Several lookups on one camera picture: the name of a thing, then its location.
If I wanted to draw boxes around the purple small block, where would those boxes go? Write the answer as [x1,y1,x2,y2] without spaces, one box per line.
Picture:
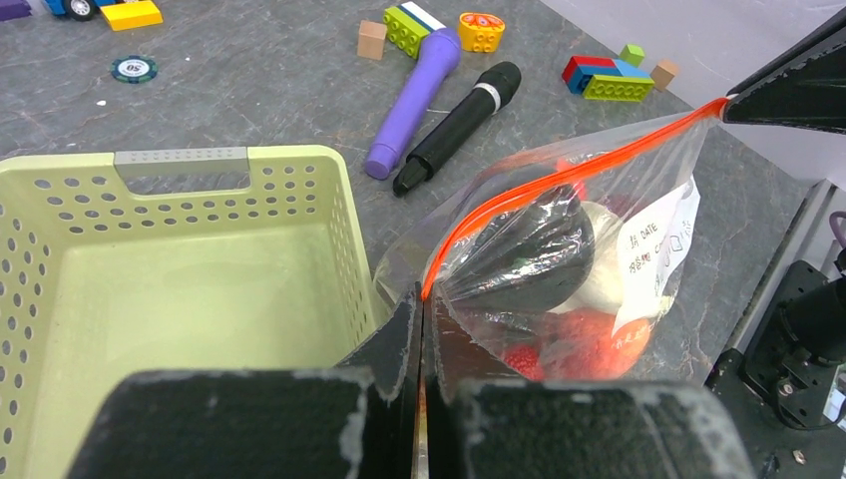
[0,0,32,22]

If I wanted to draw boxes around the brown wooden cube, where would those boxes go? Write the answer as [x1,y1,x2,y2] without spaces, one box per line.
[356,20,387,61]

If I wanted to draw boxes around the orange yellow round toy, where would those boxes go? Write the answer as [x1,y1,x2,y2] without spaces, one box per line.
[457,12,506,53]

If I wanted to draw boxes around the dark purple toy mangosteen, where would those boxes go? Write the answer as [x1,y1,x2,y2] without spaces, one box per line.
[442,184,595,312]

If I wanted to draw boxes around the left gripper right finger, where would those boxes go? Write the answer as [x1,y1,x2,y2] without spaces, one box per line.
[422,294,519,478]

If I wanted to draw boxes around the small blue round disc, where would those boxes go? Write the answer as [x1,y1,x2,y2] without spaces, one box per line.
[111,55,159,84]

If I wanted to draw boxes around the blue toy car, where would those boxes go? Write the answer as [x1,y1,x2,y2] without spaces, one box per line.
[44,0,100,22]

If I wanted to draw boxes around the white toy mushroom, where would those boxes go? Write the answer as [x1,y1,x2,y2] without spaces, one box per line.
[551,202,624,315]

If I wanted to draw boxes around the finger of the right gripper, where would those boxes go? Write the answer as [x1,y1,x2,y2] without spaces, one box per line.
[722,10,845,135]

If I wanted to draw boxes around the green white toy bricks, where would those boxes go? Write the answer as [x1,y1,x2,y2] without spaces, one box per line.
[383,1,445,59]

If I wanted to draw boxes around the small green cube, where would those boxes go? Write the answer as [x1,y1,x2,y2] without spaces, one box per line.
[619,44,645,67]

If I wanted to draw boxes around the red toy apple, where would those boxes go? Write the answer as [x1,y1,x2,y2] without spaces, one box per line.
[541,307,651,380]

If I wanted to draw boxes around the black microphone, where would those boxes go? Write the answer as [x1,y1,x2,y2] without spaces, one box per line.
[392,61,522,198]

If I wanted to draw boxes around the multicolour brick stack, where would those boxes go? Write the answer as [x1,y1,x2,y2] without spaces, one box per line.
[562,55,655,103]

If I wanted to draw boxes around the tan wooden cube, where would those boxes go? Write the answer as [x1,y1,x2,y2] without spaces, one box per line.
[650,59,679,92]

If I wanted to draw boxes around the yellow toy brick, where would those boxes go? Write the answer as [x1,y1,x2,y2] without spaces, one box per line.
[100,1,164,32]

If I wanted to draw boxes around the purple flashlight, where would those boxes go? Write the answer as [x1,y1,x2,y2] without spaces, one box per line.
[364,28,461,180]

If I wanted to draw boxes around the light green plastic basket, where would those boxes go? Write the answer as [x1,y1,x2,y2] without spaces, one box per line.
[1,145,384,478]

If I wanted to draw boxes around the clear orange zip top bag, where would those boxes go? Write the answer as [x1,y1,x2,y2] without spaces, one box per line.
[374,98,726,380]

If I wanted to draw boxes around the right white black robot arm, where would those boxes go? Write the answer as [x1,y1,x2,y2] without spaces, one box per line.
[723,11,845,431]

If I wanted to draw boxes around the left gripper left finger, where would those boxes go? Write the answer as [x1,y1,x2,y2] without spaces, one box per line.
[337,283,423,478]

